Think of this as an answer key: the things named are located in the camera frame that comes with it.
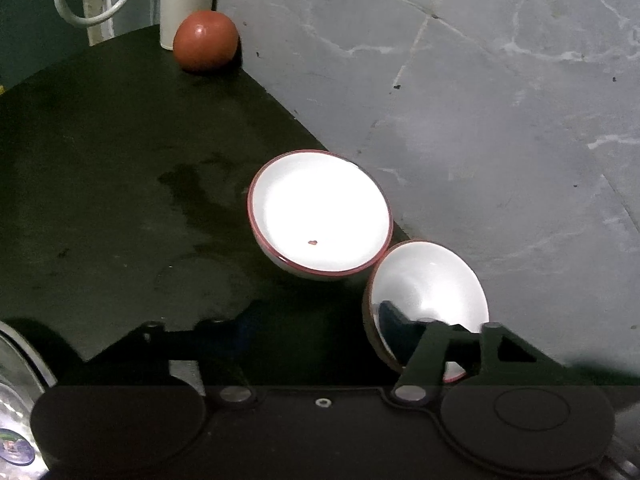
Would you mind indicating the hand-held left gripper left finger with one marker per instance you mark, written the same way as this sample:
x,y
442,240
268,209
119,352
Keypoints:
x,y
220,340

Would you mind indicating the white bowl with speck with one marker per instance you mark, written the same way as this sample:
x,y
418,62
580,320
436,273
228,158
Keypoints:
x,y
320,210

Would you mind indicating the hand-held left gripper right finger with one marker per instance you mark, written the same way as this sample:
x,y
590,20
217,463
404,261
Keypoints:
x,y
430,355

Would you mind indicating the red-brown ball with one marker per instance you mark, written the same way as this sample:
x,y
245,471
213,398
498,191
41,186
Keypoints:
x,y
205,40

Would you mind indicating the white door frame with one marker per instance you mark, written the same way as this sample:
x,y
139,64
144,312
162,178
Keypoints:
x,y
97,10

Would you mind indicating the large steel plate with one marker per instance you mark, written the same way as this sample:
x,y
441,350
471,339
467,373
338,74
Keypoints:
x,y
20,400

